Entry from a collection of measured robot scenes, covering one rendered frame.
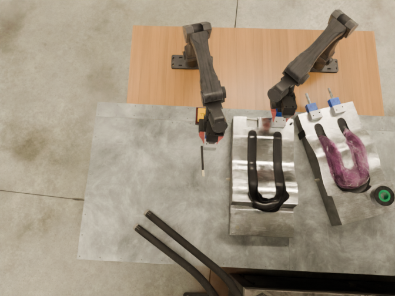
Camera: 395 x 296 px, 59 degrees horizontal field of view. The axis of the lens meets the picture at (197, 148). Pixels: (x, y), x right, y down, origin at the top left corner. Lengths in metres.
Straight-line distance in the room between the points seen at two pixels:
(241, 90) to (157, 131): 0.44
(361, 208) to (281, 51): 0.81
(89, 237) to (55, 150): 1.12
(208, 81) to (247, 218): 0.59
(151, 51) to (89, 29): 1.18
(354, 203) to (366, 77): 0.64
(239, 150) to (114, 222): 0.61
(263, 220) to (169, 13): 1.88
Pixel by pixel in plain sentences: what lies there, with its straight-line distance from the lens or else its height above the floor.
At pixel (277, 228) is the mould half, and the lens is 1.49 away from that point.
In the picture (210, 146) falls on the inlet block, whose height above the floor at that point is 0.96.
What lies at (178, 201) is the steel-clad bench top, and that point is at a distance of 1.53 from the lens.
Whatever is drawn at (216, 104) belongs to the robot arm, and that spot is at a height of 1.16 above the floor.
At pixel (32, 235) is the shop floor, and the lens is 2.54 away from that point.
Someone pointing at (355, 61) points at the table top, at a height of 0.80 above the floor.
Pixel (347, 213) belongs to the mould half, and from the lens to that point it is 1.53.
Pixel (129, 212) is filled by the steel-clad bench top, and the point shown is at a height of 0.80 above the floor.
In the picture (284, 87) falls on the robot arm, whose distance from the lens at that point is 1.32.
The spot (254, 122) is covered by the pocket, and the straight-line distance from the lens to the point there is 1.56.
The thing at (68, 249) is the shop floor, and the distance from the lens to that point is 2.45.
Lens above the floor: 2.31
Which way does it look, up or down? 75 degrees down
